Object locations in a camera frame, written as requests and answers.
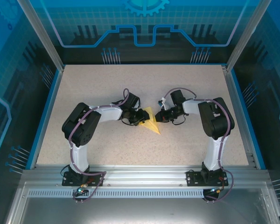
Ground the yellow paper sheet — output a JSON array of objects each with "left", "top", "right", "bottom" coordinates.
[{"left": 139, "top": 106, "right": 161, "bottom": 135}]

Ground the blue table border strip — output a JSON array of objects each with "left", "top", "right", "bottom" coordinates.
[
  {"left": 25, "top": 69, "right": 61, "bottom": 170},
  {"left": 231, "top": 69, "right": 267, "bottom": 170}
]

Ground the metal tray panel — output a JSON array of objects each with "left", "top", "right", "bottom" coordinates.
[{"left": 4, "top": 182, "right": 280, "bottom": 224}]

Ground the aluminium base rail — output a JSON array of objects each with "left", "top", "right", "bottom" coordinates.
[{"left": 22, "top": 164, "right": 270, "bottom": 187}]

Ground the aluminium side rail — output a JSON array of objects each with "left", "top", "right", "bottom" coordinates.
[{"left": 221, "top": 65, "right": 258, "bottom": 169}]

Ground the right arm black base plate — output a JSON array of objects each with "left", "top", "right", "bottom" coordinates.
[{"left": 186, "top": 170, "right": 229, "bottom": 187}]

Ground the slotted metal cable duct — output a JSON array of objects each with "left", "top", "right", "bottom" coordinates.
[{"left": 28, "top": 189, "right": 205, "bottom": 198}]

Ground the cable connector with green light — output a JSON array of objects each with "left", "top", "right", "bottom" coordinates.
[{"left": 76, "top": 183, "right": 89, "bottom": 195}]

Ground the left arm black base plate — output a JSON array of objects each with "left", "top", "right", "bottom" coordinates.
[{"left": 62, "top": 171, "right": 105, "bottom": 187}]

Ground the right aluminium frame post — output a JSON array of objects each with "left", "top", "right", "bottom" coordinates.
[{"left": 225, "top": 0, "right": 273, "bottom": 71}]

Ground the aluminium frame post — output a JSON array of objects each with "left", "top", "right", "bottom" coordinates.
[
  {"left": 16, "top": 0, "right": 65, "bottom": 70},
  {"left": 225, "top": 0, "right": 273, "bottom": 71}
]

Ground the left aluminium frame post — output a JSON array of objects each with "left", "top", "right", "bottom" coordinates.
[{"left": 16, "top": 0, "right": 65, "bottom": 70}]

